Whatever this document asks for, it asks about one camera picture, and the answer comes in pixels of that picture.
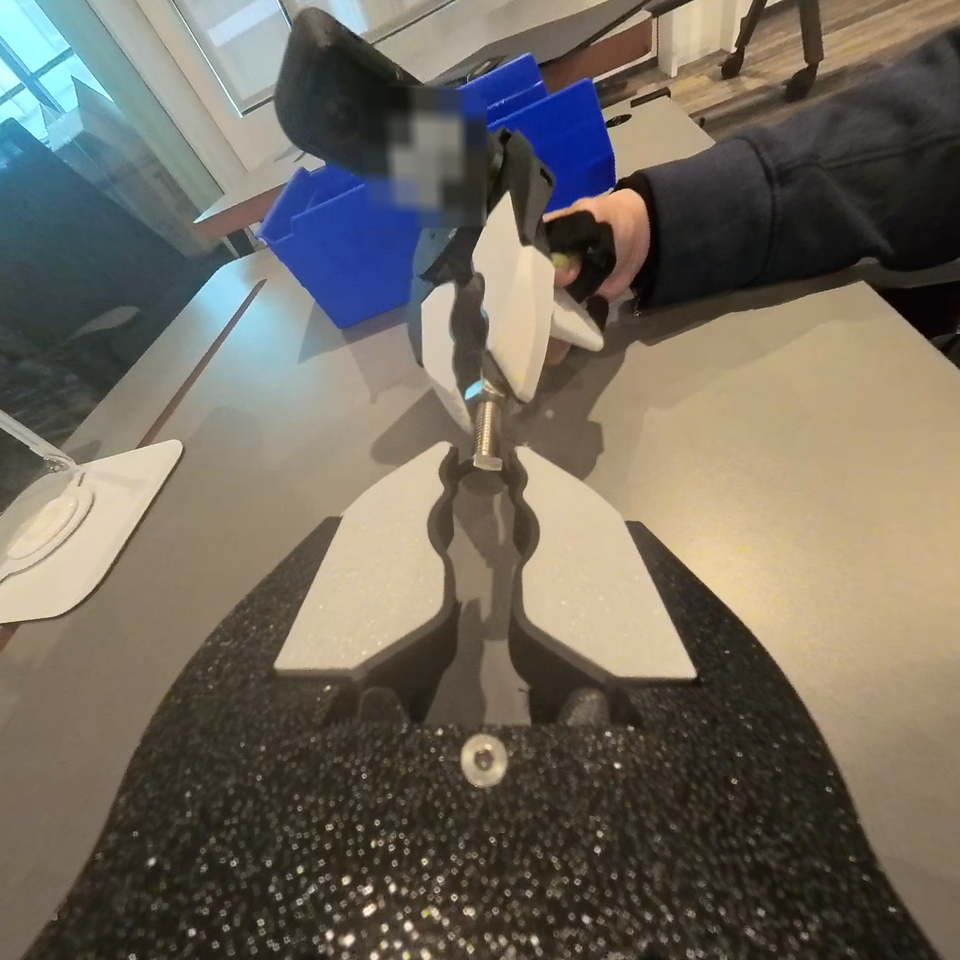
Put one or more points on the person's right hand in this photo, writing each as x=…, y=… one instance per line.
x=630, y=240

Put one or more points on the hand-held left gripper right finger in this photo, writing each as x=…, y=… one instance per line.
x=600, y=592

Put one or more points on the silver hex bolt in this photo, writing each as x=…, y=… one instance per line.
x=489, y=433

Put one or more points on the white sign stand base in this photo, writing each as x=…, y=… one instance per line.
x=112, y=510

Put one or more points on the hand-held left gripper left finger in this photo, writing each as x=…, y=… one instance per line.
x=375, y=585

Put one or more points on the blue plastic bin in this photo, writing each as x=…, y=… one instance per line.
x=345, y=255

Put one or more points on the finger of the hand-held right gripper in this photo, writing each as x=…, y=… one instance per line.
x=517, y=307
x=439, y=345

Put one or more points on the person's right forearm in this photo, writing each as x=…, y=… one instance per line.
x=787, y=187

